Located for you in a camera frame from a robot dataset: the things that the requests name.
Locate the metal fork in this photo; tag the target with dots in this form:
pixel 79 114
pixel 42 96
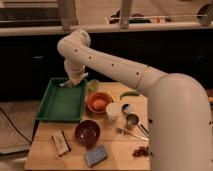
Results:
pixel 124 131

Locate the metal measuring cup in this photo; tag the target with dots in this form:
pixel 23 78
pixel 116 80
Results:
pixel 132 121

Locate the blue sponge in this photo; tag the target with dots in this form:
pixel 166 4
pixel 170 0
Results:
pixel 95 156

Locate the small dark lidded jar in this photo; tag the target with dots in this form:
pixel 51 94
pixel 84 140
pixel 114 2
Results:
pixel 126 109

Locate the dark purple bowl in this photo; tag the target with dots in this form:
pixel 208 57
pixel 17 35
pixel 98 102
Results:
pixel 87 133

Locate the orange plastic bowl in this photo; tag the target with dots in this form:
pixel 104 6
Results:
pixel 95 96

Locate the green chili pepper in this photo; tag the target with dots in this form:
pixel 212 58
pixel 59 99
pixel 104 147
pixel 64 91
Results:
pixel 129 93

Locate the white cup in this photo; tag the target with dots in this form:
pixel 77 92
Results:
pixel 113 110

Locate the orange fruit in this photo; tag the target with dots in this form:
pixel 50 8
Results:
pixel 98 104

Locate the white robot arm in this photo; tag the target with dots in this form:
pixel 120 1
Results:
pixel 179 114

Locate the grey towel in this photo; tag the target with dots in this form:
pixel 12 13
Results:
pixel 68 83

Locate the wooden block brush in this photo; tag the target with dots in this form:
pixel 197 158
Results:
pixel 60 143

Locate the green plastic cup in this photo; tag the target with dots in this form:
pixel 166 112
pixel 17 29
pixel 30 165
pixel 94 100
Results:
pixel 93 86

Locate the brown dried bunch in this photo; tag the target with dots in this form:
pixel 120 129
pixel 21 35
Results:
pixel 141 151

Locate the green plastic tray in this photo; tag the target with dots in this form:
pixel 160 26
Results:
pixel 62 104

